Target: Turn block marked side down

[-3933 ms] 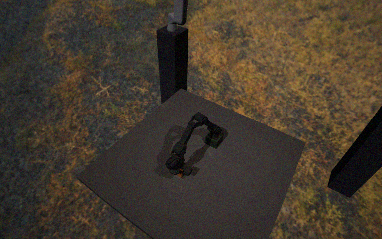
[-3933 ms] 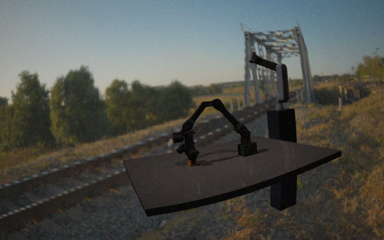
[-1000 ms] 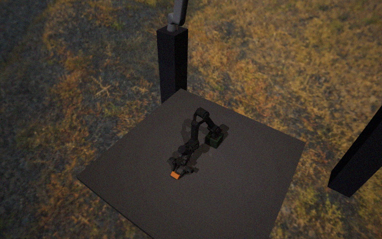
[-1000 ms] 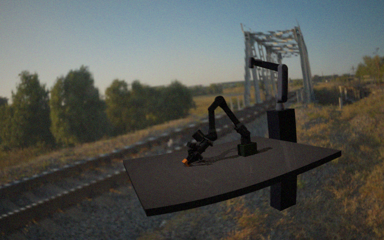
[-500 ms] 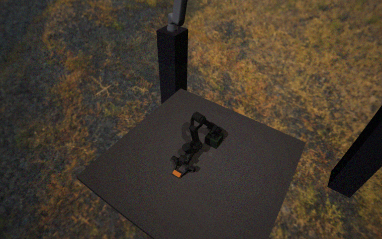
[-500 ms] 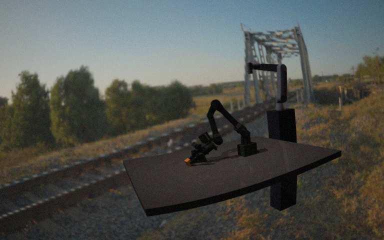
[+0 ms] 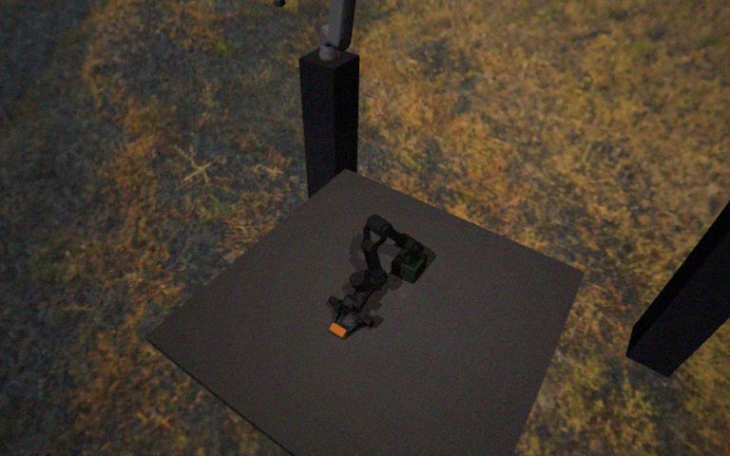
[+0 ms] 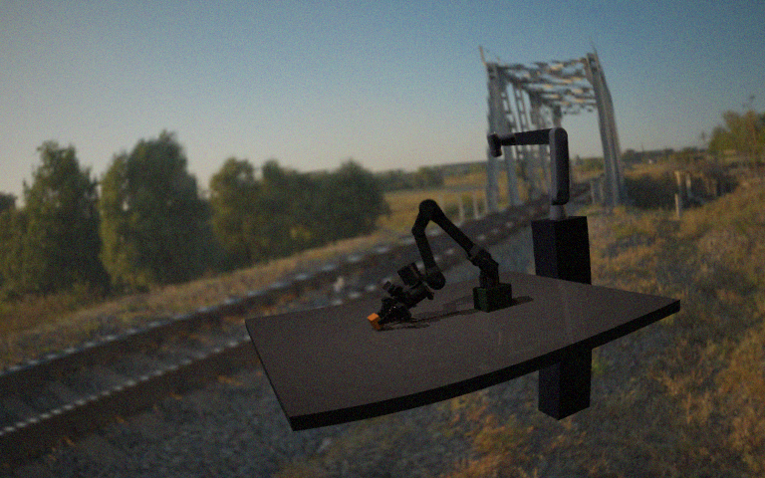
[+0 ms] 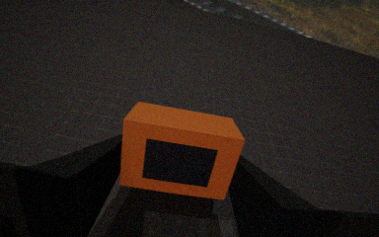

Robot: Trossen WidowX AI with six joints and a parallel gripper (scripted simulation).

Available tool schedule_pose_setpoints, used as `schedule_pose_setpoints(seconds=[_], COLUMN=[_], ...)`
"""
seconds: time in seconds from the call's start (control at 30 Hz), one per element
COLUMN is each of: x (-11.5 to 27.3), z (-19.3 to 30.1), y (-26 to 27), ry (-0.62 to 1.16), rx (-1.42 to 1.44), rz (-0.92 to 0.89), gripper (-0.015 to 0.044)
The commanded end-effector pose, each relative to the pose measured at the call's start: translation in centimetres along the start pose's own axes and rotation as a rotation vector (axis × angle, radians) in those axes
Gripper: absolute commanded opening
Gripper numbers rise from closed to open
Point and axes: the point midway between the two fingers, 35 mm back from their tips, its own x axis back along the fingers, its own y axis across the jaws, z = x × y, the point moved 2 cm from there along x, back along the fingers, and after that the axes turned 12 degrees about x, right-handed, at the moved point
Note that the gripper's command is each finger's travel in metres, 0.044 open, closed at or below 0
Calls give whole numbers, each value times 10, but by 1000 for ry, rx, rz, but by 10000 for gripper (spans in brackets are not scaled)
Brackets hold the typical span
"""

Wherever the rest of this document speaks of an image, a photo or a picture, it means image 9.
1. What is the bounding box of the orange block with dark square patch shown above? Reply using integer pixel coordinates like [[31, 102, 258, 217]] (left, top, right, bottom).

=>
[[120, 102, 245, 199]]

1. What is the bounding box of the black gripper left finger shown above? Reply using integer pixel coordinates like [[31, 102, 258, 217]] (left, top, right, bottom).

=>
[[0, 134, 122, 237]]

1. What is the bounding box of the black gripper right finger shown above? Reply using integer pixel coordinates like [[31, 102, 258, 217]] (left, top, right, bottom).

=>
[[228, 155, 379, 237]]

